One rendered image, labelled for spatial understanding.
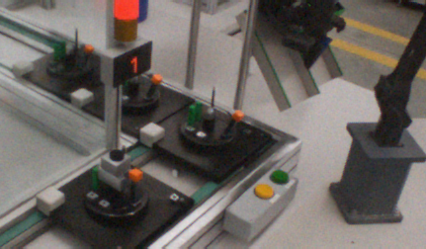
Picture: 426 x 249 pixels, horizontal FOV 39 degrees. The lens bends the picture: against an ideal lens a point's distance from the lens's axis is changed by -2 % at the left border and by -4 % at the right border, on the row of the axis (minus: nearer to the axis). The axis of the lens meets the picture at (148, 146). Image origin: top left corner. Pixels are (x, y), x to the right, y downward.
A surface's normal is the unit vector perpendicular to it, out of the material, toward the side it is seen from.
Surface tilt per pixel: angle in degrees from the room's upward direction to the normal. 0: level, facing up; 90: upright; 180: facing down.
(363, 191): 90
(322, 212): 0
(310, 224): 0
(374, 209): 90
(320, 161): 0
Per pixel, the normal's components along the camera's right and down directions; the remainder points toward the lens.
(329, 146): 0.05, -0.81
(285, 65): 0.49, -0.24
